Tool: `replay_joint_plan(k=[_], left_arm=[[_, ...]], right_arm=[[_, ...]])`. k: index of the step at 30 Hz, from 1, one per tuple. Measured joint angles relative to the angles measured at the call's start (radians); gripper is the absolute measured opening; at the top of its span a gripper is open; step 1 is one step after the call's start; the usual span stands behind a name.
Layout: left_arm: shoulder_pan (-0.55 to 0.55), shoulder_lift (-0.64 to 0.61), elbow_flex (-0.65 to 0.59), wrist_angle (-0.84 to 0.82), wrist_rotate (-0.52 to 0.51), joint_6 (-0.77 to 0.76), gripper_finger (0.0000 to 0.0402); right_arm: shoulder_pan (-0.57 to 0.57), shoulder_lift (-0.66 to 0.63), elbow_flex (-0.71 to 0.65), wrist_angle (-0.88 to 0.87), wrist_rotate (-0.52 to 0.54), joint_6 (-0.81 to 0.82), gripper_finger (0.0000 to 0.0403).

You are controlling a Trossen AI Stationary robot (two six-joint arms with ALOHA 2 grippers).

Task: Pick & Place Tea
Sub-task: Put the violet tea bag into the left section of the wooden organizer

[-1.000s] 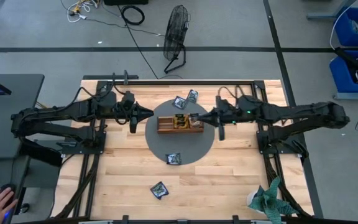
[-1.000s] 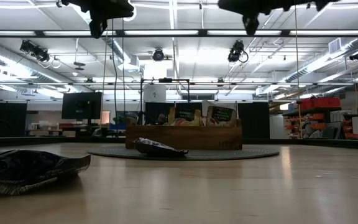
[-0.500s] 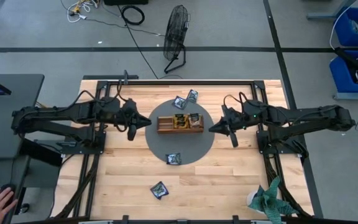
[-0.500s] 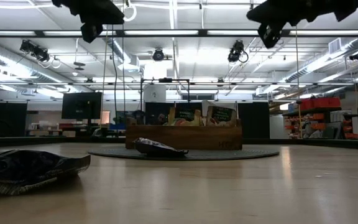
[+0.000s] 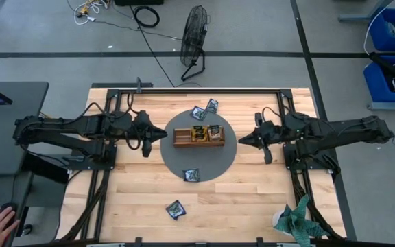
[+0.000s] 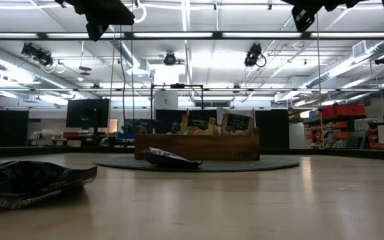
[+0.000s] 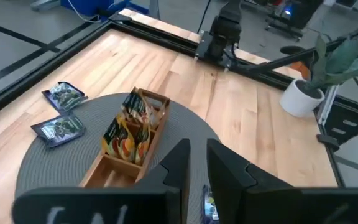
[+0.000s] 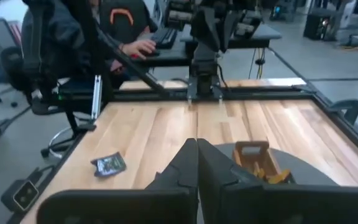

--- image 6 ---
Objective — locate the cluttered wooden desk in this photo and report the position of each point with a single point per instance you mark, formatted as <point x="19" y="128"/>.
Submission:
<point x="45" y="135"/>

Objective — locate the white curtain panel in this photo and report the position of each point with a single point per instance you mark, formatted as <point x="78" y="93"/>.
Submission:
<point x="235" y="110"/>

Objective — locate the black divider panel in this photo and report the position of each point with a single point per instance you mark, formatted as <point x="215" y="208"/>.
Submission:
<point x="168" y="115"/>
<point x="272" y="128"/>
<point x="12" y="126"/>

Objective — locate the black hanging spotlight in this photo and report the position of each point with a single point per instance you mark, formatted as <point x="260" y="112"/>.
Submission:
<point x="37" y="54"/>
<point x="253" y="55"/>

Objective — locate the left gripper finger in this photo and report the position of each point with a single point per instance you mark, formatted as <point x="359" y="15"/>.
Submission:
<point x="122" y="19"/>
<point x="122" y="8"/>

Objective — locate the wooden tea caddy box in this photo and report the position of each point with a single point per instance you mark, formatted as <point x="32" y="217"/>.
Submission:
<point x="195" y="146"/>

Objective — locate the overhead light bar frame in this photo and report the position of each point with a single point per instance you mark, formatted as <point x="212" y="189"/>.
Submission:
<point x="217" y="35"/>

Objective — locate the purple tea packet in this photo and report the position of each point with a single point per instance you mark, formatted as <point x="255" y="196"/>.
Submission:
<point x="28" y="181"/>
<point x="165" y="160"/>

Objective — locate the black background rig frame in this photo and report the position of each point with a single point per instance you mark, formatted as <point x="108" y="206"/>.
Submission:
<point x="178" y="86"/>

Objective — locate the red storage bins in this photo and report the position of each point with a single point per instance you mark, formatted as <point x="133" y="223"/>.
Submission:
<point x="345" y="110"/>

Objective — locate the black table frame rail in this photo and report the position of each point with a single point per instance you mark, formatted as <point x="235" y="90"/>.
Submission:
<point x="345" y="152"/>

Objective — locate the person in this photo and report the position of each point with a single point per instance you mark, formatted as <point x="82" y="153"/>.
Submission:
<point x="175" y="128"/>

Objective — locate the shelf with orange bins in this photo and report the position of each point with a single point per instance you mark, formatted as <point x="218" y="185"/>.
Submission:
<point x="342" y="135"/>

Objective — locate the small black ceiling device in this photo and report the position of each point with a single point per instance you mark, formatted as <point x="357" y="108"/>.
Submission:
<point x="382" y="60"/>

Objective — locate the black overhead camera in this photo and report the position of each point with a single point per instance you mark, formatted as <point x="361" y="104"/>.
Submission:
<point x="170" y="59"/>

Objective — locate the black monitor on stand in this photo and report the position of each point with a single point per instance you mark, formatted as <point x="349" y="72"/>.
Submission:
<point x="87" y="113"/>

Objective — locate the beige vanilla tea packet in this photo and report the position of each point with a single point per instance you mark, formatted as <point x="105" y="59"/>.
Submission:
<point x="237" y="121"/>

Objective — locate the round grey woven placemat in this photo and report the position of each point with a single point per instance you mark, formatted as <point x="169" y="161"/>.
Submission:
<point x="265" y="164"/>

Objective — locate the silver ventilation duct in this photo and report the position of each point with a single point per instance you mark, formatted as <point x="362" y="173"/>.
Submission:
<point x="338" y="68"/>

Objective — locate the orange mango tea packet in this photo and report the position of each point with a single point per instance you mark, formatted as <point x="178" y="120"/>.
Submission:
<point x="197" y="122"/>

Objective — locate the white paper sign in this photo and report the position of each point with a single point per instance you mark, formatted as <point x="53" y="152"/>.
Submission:
<point x="166" y="100"/>

